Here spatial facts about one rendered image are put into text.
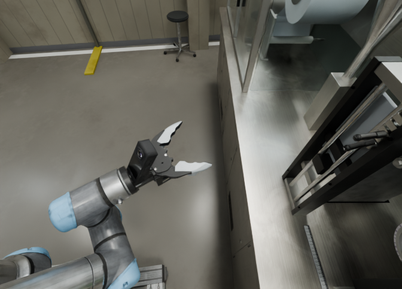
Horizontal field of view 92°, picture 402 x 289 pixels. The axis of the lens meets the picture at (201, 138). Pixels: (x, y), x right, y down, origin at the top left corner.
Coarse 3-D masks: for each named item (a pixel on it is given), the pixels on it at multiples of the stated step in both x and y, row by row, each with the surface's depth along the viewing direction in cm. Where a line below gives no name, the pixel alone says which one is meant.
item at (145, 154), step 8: (136, 144) 40; (144, 144) 39; (152, 144) 40; (136, 152) 40; (144, 152) 39; (152, 152) 39; (136, 160) 42; (144, 160) 39; (152, 160) 40; (128, 168) 45; (136, 168) 42; (144, 168) 41; (136, 176) 43; (144, 176) 44
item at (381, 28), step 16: (384, 0) 55; (400, 0) 52; (384, 16) 56; (400, 16) 54; (368, 32) 63; (384, 32) 59; (368, 48) 65; (352, 64) 71; (336, 80) 76; (352, 80) 76; (320, 96) 87; (336, 96) 78; (320, 112) 87
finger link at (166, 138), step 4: (172, 124) 53; (176, 124) 52; (180, 124) 53; (168, 128) 52; (172, 128) 52; (176, 128) 53; (164, 132) 51; (168, 132) 51; (172, 132) 51; (160, 136) 50; (164, 136) 50; (168, 136) 50; (160, 140) 50; (164, 140) 50; (168, 140) 50; (164, 144) 50; (168, 144) 50
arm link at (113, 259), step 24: (120, 240) 45; (72, 264) 37; (96, 264) 39; (120, 264) 42; (0, 288) 29; (24, 288) 30; (48, 288) 32; (72, 288) 34; (96, 288) 37; (120, 288) 39
